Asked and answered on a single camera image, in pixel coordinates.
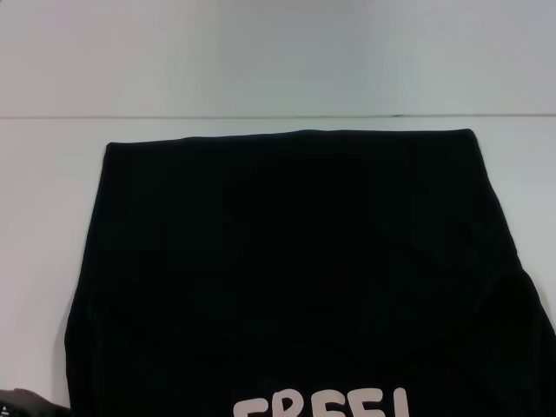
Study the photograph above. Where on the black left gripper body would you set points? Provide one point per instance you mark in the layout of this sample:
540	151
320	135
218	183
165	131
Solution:
26	404

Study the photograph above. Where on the black t-shirt with FREE print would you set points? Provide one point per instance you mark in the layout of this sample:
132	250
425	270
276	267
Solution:
304	260

